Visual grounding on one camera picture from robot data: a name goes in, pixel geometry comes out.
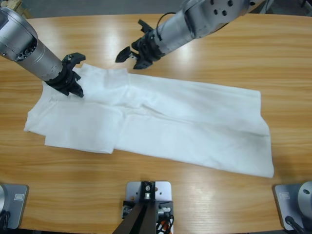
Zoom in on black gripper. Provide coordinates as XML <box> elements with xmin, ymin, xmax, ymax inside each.
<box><xmin>45</xmin><ymin>62</ymin><xmax>85</xmax><ymax>98</ymax></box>
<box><xmin>115</xmin><ymin>28</ymin><xmax>163</xmax><ymax>70</ymax></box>

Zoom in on wooden crate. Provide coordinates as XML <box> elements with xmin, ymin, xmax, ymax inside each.
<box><xmin>6</xmin><ymin>0</ymin><xmax>34</xmax><ymax>19</ymax></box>

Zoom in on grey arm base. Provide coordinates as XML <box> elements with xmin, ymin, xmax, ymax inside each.
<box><xmin>0</xmin><ymin>184</ymin><xmax>29</xmax><ymax>230</ymax></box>
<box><xmin>272</xmin><ymin>180</ymin><xmax>312</xmax><ymax>231</ymax></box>

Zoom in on black base cable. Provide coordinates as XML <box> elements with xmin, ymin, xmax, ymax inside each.
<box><xmin>285</xmin><ymin>215</ymin><xmax>307</xmax><ymax>231</ymax></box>
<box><xmin>0</xmin><ymin>211</ymin><xmax>12</xmax><ymax>230</ymax></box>

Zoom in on white mounting block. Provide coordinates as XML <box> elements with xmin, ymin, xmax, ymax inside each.
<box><xmin>125</xmin><ymin>180</ymin><xmax>174</xmax><ymax>234</ymax></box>

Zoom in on white t-shirt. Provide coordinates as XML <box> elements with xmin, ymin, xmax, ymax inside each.
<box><xmin>23</xmin><ymin>62</ymin><xmax>275</xmax><ymax>178</ymax></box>

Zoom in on black stand clamp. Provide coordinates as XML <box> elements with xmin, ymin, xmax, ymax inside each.
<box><xmin>121</xmin><ymin>199</ymin><xmax>175</xmax><ymax>220</ymax></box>

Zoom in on orange cable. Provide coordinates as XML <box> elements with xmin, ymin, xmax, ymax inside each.
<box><xmin>156</xmin><ymin>216</ymin><xmax>175</xmax><ymax>234</ymax></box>

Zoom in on grey metal stand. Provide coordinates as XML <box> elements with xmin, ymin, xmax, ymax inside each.
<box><xmin>255</xmin><ymin>0</ymin><xmax>312</xmax><ymax>17</ymax></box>

